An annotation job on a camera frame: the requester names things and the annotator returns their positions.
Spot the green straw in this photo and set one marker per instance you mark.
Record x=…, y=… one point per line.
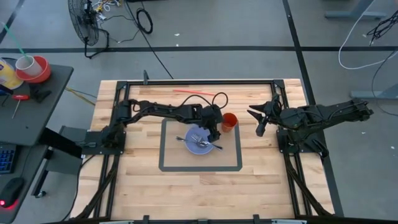
x=14, y=39

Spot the silver spoon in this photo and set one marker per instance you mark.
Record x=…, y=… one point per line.
x=186, y=140

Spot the black bracket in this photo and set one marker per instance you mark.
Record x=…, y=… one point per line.
x=40, y=94

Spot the black table frame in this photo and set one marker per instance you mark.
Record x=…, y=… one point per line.
x=199, y=82

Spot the silver fork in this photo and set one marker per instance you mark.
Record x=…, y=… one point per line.
x=217, y=147

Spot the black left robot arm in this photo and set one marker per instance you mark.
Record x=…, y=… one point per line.
x=155, y=110

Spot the black side desk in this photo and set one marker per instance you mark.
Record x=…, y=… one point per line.
x=34, y=118

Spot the black computer mouse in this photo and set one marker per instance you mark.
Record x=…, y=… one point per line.
x=11, y=191

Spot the grey desk foot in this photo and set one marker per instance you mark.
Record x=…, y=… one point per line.
x=373, y=94
x=354, y=14

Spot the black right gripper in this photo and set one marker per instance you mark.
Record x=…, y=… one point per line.
x=273, y=109

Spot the dark keyboard with blue light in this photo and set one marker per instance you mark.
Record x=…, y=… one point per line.
x=6, y=160

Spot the yellow container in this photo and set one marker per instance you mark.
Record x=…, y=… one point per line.
x=7, y=77

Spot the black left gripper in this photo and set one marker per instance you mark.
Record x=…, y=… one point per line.
x=211, y=116

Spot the red bowl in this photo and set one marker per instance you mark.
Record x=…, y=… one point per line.
x=43, y=73

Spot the orange plastic cup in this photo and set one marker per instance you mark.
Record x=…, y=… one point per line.
x=229, y=123

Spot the clear mat with dark border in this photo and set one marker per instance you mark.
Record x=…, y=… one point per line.
x=186, y=161

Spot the pink straw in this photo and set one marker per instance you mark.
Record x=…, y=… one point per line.
x=192, y=91

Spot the blue plate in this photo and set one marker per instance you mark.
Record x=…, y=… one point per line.
x=194, y=148

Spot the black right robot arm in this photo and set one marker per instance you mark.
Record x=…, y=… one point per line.
x=326, y=113

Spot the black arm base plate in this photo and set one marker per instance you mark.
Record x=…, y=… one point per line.
x=283, y=140
x=90, y=143

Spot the white paper cup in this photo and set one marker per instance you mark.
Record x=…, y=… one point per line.
x=28, y=65

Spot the grey lower desk surface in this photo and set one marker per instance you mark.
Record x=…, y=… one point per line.
x=28, y=186

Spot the black floor fan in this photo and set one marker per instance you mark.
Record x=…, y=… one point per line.
x=79, y=18

